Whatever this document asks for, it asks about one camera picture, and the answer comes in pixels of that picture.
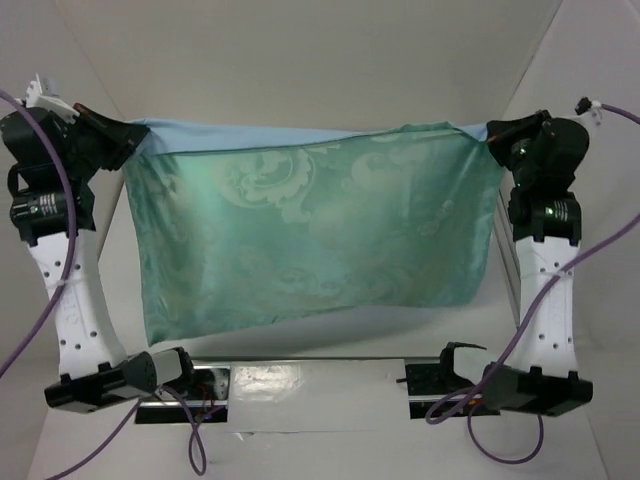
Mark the light blue green pillowcase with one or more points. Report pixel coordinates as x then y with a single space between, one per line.
241 227

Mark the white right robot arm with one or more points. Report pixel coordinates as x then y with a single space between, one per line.
537 373

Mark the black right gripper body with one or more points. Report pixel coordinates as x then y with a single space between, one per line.
513 138

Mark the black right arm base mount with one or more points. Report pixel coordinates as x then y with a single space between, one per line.
440 390

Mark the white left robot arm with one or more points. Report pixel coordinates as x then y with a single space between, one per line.
57 150

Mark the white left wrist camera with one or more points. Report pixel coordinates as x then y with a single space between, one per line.
42 93

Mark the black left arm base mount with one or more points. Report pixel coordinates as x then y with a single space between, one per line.
206 398

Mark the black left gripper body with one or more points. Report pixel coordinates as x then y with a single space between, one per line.
85 157

